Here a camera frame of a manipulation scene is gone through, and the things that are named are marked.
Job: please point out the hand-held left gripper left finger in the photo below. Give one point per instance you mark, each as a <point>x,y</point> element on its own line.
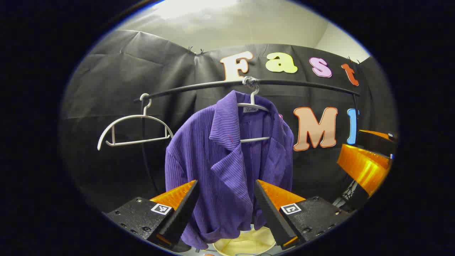
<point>179,217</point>

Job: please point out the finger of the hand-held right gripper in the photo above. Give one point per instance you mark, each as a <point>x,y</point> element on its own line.
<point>376,142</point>
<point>364,167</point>

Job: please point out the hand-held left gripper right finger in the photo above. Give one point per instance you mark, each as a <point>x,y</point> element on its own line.
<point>272,217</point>

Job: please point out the cream laundry hamper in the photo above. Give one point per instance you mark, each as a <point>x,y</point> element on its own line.
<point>245,243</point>

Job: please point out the purple ribbed shirt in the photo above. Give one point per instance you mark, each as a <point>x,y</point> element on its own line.
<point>220,170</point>

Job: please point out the white plastic hanger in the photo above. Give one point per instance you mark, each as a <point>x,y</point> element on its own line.
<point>135,117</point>
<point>253,96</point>

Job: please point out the black clothes rack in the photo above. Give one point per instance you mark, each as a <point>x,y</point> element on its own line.
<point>199,86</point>

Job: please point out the black backdrop cloth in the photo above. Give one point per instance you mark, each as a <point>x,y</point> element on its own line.
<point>117,78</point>

